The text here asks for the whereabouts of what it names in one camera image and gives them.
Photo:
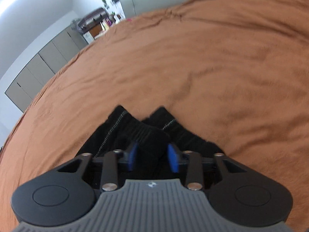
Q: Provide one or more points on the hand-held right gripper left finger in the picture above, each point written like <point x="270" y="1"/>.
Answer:
<point x="132" y="157"/>

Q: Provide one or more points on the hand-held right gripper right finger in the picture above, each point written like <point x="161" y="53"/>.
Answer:
<point x="172" y="158"/>

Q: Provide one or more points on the grey cabinet row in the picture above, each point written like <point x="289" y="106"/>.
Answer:
<point x="45" y="60"/>

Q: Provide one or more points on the black pants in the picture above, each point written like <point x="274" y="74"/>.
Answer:
<point x="149" y="137"/>

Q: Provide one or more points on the brown blanket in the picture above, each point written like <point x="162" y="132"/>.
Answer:
<point x="183" y="60"/>

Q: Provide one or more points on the small potted plant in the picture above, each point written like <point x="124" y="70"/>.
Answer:
<point x="104" y="1"/>

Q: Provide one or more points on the cluttered wooden shelf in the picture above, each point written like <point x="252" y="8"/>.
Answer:
<point x="96" y="24"/>

